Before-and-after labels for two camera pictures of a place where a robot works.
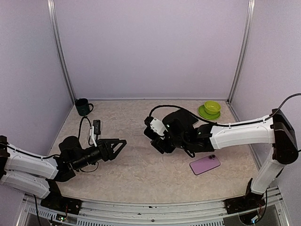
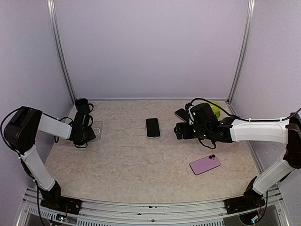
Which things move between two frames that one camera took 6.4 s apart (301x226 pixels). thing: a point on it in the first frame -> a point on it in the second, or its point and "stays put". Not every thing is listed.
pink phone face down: (204, 164) stays put
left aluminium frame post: (58, 40) stays put
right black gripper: (160, 145) -> (186, 135)
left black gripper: (106, 150) -> (91, 136)
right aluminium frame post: (243, 49) stays put
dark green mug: (83, 106) stays put
